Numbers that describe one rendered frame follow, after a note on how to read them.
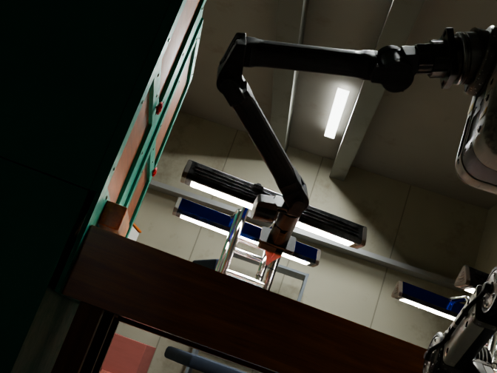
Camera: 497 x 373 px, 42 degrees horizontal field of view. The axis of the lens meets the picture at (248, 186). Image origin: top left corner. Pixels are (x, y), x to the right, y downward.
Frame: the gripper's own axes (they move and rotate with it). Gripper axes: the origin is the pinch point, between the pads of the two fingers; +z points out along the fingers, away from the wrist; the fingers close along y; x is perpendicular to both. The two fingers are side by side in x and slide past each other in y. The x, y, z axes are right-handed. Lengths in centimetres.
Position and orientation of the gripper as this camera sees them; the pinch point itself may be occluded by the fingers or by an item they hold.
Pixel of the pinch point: (268, 261)
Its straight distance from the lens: 185.1
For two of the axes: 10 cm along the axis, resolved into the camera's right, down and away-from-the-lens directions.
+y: -9.4, -3.4, -0.5
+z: -3.0, 7.7, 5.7
